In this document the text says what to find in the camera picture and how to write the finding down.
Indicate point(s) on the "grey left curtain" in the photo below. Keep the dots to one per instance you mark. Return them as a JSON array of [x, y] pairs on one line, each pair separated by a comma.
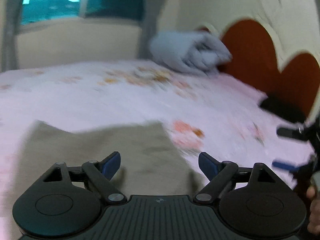
[[13, 9]]

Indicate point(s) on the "pink floral bed sheet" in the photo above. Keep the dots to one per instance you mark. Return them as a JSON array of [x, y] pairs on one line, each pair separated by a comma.
[[159, 121]]

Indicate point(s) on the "red cream headboard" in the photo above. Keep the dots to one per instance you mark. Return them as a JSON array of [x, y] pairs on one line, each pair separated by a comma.
[[254, 63]]

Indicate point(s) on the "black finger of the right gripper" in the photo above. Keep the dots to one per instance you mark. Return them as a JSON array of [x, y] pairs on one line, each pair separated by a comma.
[[301, 134], [285, 166]]

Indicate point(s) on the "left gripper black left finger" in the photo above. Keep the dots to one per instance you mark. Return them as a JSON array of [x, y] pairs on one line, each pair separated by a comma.
[[99, 174]]

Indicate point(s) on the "grey curtain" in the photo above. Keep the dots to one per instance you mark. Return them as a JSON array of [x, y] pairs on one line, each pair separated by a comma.
[[13, 9], [152, 10]]

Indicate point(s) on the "person's right hand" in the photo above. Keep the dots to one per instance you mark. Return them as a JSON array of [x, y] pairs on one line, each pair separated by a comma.
[[314, 219]]

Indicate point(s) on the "rolled light blue duvet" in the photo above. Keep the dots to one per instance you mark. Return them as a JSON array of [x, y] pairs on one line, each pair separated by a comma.
[[189, 52]]

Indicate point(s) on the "grey right curtain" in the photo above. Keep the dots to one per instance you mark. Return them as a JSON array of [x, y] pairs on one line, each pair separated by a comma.
[[152, 10]]

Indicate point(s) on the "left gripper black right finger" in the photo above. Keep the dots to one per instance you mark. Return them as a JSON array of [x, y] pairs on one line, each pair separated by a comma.
[[220, 176]]

